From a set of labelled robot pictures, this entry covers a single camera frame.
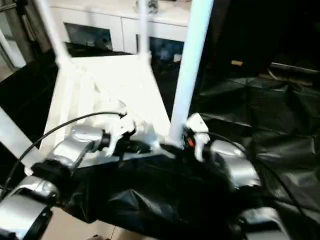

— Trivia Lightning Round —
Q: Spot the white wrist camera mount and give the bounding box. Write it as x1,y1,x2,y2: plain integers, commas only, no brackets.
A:
186,112,211,161
104,113,138,158

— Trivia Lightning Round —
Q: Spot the dark bag of small parts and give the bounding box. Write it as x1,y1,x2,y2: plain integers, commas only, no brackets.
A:
148,0,160,13

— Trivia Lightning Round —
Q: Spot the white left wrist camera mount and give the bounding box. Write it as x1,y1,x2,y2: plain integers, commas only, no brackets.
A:
104,113,138,158

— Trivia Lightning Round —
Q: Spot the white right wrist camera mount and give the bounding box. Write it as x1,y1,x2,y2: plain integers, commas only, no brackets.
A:
186,112,211,161

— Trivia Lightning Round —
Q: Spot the white plastic table top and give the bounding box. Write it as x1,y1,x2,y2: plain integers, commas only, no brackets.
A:
24,53,176,176

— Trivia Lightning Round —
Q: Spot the white slanted pipe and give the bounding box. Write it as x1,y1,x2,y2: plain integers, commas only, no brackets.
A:
0,31,26,69

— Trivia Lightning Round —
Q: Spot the white sideboard cabinet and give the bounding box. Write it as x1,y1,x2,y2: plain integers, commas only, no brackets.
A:
48,0,198,65

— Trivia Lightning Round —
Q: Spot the black metal rod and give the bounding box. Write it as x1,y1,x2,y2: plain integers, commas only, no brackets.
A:
271,62,320,74

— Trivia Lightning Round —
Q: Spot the grey metal tripod stand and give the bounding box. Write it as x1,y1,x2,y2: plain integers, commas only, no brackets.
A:
0,0,53,55

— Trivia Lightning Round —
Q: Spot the black plastic mat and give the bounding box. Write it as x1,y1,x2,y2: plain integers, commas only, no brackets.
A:
0,41,320,240

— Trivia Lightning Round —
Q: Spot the black speaker cabinet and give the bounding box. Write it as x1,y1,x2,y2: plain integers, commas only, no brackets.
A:
207,0,273,75

